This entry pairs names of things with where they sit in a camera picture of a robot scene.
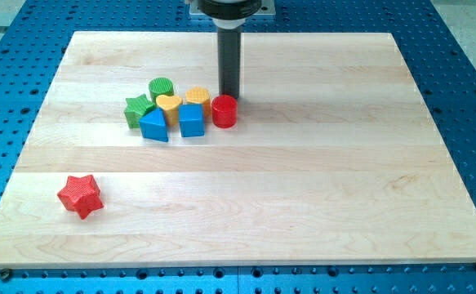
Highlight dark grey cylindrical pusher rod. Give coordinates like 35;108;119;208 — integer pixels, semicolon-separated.
217;27;242;99

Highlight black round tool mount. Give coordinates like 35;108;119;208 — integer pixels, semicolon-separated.
198;0;262;29

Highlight yellow hexagon block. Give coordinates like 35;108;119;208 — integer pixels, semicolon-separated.
185;87;211;118

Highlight silver mounting plate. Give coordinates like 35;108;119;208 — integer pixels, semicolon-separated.
188;0;276;20

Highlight red cylinder block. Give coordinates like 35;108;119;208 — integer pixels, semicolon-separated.
211;95;238;128

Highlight green cylinder block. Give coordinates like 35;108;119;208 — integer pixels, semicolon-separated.
148;77;174;102

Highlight blue cube block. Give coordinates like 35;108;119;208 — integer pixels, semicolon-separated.
179;104;205;137

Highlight yellow heart block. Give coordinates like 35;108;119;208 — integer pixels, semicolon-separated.
156;95;183;127

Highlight green star block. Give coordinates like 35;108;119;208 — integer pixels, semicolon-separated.
124;94;156;129

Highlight blue triangle block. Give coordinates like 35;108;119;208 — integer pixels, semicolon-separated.
139;108;168;142

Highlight light wooden board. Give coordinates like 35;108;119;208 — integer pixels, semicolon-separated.
0;31;476;269

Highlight red star block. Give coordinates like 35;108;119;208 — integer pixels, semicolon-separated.
57;175;104;220

